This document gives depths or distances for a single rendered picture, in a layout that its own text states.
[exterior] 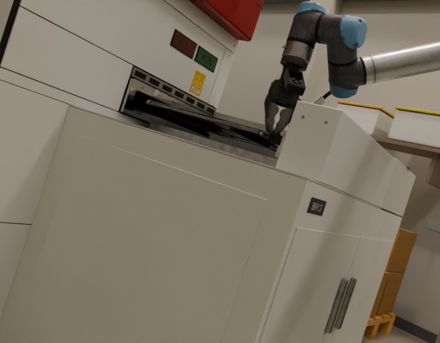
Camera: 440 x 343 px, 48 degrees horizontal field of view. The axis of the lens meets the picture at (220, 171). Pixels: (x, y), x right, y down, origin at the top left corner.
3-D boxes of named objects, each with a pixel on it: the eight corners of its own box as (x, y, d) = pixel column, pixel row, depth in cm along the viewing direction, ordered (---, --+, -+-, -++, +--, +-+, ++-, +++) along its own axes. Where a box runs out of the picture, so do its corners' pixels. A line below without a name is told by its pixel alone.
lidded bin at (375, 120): (391, 146, 421) (400, 119, 421) (371, 135, 397) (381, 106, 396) (349, 137, 452) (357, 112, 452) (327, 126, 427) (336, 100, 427)
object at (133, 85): (118, 111, 133) (129, 77, 133) (203, 143, 171) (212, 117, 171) (122, 112, 132) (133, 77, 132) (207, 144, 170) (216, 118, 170)
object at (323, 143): (274, 168, 96) (297, 99, 96) (349, 197, 144) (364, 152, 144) (319, 182, 92) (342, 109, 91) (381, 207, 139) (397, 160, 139)
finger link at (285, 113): (278, 142, 135) (289, 110, 135) (282, 141, 129) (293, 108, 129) (267, 139, 135) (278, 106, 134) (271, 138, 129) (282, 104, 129)
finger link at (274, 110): (267, 139, 135) (278, 106, 134) (271, 138, 129) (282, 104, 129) (256, 135, 134) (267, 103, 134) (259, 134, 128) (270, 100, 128)
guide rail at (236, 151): (147, 131, 140) (150, 121, 140) (151, 133, 142) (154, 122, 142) (308, 182, 115) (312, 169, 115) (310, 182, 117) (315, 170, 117)
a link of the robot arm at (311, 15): (323, 0, 125) (293, -2, 130) (309, 42, 125) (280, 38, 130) (334, 13, 131) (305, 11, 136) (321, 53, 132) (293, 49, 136)
